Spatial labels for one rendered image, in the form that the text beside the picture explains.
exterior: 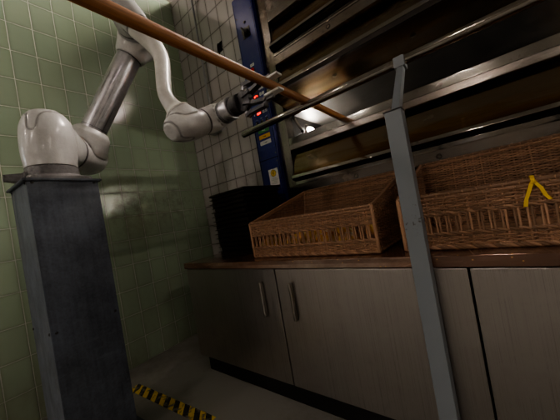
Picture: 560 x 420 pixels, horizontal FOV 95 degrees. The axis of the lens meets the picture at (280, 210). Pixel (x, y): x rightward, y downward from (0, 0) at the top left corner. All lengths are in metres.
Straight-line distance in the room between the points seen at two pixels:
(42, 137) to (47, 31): 1.04
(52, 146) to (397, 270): 1.20
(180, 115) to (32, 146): 0.50
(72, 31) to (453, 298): 2.27
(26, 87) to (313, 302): 1.76
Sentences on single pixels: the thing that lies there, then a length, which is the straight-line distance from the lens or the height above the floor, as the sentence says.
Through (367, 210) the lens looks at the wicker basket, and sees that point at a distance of 0.82.
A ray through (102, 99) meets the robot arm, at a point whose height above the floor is 1.38.
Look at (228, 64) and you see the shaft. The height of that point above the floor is 1.18.
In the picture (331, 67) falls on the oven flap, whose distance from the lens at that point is 1.40.
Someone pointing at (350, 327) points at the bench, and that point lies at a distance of 0.91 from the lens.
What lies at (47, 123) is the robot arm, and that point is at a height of 1.20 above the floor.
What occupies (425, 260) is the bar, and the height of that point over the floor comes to 0.58.
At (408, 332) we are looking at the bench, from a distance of 0.85.
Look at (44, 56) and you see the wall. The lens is 2.08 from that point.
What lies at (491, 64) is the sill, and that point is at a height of 1.16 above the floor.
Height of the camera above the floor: 0.75
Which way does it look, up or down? 1 degrees up
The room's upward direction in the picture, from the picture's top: 10 degrees counter-clockwise
